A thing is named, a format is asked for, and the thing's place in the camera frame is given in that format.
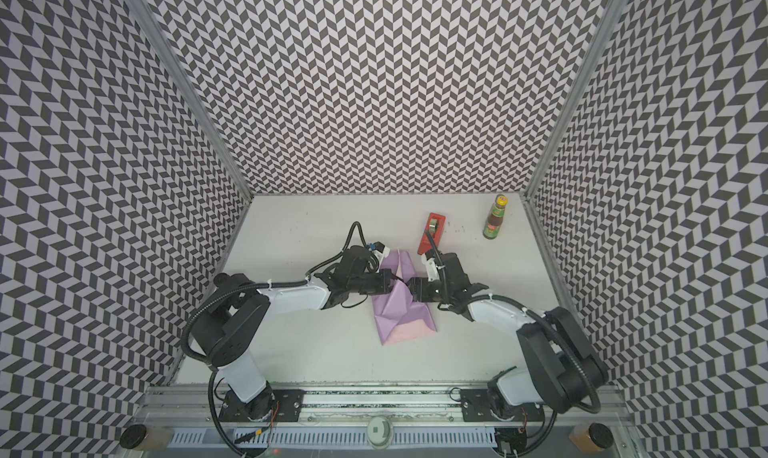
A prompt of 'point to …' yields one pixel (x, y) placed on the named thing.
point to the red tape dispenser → (432, 234)
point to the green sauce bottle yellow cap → (494, 221)
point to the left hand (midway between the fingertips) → (405, 284)
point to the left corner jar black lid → (132, 435)
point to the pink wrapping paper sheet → (398, 315)
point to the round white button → (380, 432)
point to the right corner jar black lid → (601, 435)
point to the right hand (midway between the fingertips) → (413, 296)
